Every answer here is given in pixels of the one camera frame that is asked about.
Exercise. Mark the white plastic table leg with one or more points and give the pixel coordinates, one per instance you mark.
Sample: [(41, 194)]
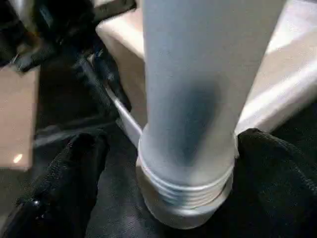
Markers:
[(185, 74)]

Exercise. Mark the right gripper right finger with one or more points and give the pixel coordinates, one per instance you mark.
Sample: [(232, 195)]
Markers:
[(277, 193)]

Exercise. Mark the white plastic table top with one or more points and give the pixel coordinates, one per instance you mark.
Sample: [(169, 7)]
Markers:
[(284, 86)]

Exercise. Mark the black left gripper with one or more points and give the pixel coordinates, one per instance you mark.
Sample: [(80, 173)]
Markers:
[(62, 24)]

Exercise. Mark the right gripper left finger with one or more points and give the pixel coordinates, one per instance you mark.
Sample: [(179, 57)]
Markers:
[(57, 193)]

